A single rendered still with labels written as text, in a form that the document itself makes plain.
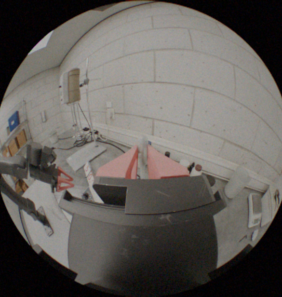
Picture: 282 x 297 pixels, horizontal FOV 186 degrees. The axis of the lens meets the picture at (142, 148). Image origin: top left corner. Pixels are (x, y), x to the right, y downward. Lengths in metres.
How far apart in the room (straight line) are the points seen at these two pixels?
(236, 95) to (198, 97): 0.23
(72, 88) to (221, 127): 0.82
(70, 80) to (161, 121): 0.61
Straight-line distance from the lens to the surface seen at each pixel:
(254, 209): 0.74
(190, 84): 0.53
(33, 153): 0.36
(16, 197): 0.54
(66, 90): 0.61
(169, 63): 0.57
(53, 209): 0.61
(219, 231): 0.52
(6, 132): 2.54
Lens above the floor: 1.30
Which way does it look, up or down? 34 degrees down
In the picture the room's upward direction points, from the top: straight up
